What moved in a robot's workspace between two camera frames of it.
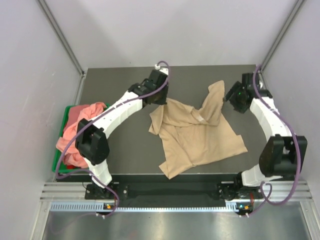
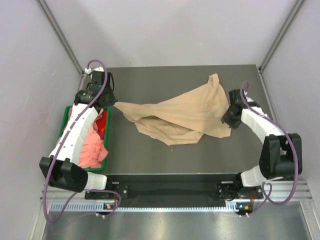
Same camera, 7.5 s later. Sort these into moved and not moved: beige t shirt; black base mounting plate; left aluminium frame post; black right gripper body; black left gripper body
Moved: black right gripper body; beige t shirt; black left gripper body
Not moved: left aluminium frame post; black base mounting plate
